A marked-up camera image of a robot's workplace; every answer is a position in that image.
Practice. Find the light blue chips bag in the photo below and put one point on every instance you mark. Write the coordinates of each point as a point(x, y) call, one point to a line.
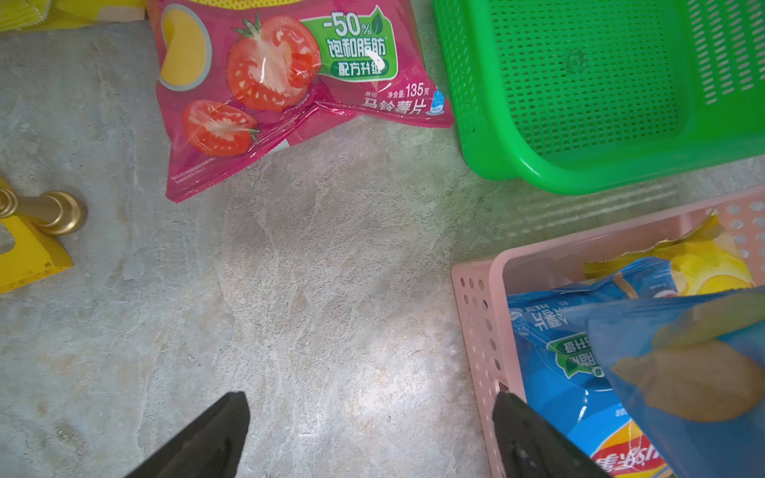
point(690, 372)

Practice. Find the yellow triangular block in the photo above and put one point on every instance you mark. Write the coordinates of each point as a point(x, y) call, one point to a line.
point(35, 223)

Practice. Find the yellow chips bag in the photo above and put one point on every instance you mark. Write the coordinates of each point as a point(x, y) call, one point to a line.
point(39, 15)
point(705, 261)

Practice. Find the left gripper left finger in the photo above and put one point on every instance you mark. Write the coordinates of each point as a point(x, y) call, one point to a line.
point(210, 446)

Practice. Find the pink plastic basket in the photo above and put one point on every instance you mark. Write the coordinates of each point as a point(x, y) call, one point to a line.
point(481, 287)

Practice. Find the green plastic basket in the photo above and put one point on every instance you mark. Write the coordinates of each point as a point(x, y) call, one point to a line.
point(577, 97)

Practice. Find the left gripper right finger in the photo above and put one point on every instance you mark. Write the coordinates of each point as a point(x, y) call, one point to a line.
point(531, 447)

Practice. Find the magenta tomato chips bag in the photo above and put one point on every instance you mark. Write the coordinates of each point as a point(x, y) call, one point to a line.
point(240, 79)

